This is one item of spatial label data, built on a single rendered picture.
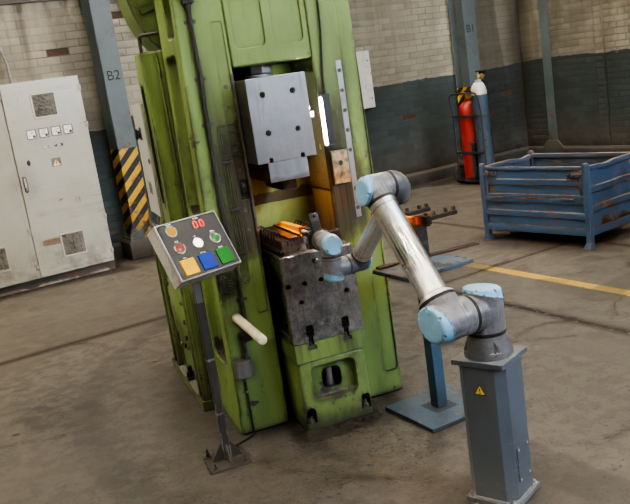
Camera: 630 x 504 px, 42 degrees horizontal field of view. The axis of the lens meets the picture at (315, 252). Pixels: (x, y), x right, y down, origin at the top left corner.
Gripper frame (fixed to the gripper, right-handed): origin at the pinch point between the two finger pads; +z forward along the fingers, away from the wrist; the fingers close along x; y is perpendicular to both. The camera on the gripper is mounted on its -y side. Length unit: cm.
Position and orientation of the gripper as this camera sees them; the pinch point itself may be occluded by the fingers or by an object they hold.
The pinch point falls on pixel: (305, 229)
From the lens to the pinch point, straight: 396.9
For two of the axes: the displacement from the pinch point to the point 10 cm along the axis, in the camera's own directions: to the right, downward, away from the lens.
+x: 9.3, -2.1, 3.1
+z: -3.5, -1.6, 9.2
